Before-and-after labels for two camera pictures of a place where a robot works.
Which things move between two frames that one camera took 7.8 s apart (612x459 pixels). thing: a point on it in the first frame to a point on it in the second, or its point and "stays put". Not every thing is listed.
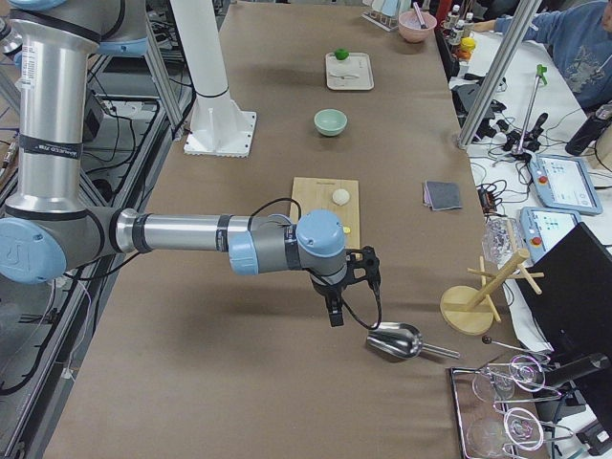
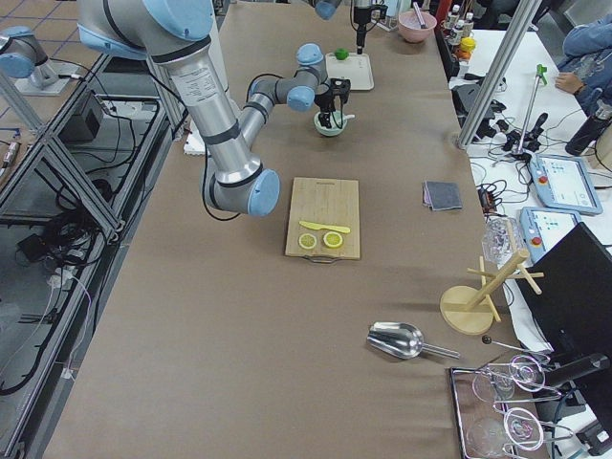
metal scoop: (402, 341) stays put
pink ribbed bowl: (416, 27) stays put
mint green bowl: (330, 122) stays put
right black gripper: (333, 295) to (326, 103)
